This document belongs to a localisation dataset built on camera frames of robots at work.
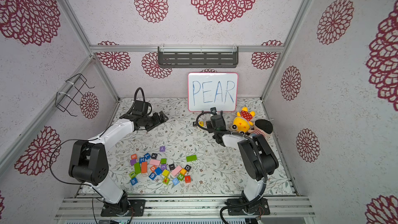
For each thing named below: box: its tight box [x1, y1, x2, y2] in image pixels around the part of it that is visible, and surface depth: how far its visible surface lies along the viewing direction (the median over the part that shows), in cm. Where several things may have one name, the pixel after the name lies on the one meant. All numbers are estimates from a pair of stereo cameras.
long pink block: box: [170, 164, 182, 177], surface depth 87 cm
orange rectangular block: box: [140, 161, 148, 174], surface depth 89 cm
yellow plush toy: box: [231, 106, 256, 134], surface depth 102 cm
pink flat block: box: [149, 159, 161, 166], surface depth 90 cm
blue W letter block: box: [130, 177, 139, 186], surface depth 83 cm
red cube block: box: [184, 175, 192, 184], surface depth 83 cm
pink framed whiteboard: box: [187, 72, 239, 112], surface depth 108 cm
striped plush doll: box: [247, 119, 274, 139], surface depth 97 cm
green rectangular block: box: [186, 154, 198, 163], surface depth 92 cm
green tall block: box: [134, 162, 141, 175], surface depth 87 cm
